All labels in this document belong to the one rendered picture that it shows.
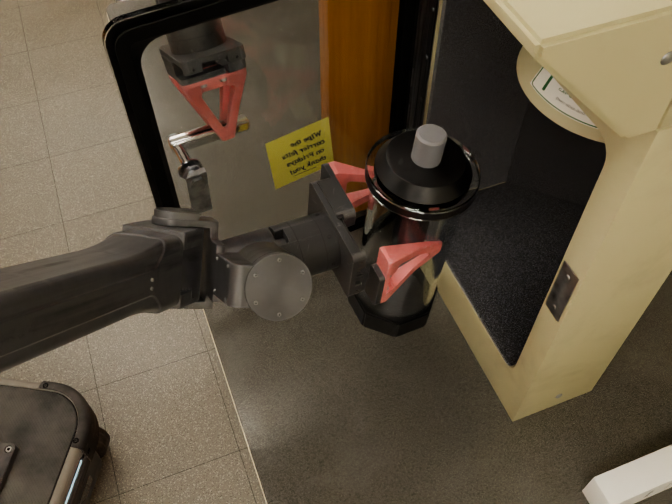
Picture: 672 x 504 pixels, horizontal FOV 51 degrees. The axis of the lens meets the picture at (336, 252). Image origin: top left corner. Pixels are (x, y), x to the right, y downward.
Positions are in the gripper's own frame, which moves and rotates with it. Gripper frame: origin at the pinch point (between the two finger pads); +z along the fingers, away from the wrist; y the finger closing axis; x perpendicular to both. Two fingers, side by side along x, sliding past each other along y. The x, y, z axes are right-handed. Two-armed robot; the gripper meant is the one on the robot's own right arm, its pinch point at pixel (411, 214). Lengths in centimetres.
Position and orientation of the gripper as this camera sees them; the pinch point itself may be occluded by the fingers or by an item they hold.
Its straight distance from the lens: 71.5
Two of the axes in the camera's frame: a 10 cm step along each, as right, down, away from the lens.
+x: -0.7, 6.0, 7.9
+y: -4.1, -7.4, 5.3
